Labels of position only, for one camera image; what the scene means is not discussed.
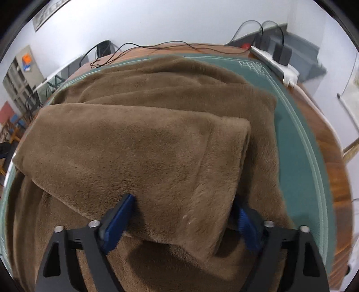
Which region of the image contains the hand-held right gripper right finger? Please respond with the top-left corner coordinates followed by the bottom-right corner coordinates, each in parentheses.
top-left (234, 203), bottom-right (330, 292)

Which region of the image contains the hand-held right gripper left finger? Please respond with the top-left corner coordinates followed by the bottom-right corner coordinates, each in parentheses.
top-left (35, 194), bottom-right (136, 292)

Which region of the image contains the brown fleece garment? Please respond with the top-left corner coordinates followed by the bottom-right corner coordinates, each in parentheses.
top-left (6, 55), bottom-right (295, 292)

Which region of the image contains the green table mat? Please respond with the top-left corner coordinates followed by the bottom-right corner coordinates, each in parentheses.
top-left (0, 52), bottom-right (337, 292)

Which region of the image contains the wooden chair with blue seat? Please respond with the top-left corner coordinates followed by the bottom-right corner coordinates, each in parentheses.
top-left (0, 100), bottom-right (30, 142)

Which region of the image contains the white side table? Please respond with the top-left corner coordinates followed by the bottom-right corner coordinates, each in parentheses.
top-left (33, 60), bottom-right (83, 94)

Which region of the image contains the white power strip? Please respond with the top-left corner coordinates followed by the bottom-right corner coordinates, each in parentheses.
top-left (250, 46), bottom-right (300, 88)

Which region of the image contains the grey glass-door cabinet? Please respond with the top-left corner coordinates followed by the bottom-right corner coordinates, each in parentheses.
top-left (3, 45), bottom-right (46, 114)

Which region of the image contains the hanging scroll painting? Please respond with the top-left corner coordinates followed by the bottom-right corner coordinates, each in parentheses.
top-left (337, 53), bottom-right (359, 162)

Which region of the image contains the dark chair back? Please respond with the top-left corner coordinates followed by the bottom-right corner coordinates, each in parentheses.
top-left (96, 40), bottom-right (116, 57)

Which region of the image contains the large black power adapter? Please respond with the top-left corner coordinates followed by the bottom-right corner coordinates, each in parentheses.
top-left (273, 42), bottom-right (293, 67)

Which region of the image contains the small black power adapter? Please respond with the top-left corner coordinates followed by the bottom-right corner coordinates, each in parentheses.
top-left (258, 34), bottom-right (273, 50)

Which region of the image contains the framed landscape painting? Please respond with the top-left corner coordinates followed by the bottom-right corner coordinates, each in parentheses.
top-left (33, 0), bottom-right (71, 32)

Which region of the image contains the long black cable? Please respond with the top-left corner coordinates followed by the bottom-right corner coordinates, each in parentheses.
top-left (89, 42), bottom-right (245, 69)

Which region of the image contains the black adapter cable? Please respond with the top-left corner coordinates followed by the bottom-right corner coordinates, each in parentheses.
top-left (224, 20), bottom-right (265, 47)
top-left (262, 20), bottom-right (286, 45)

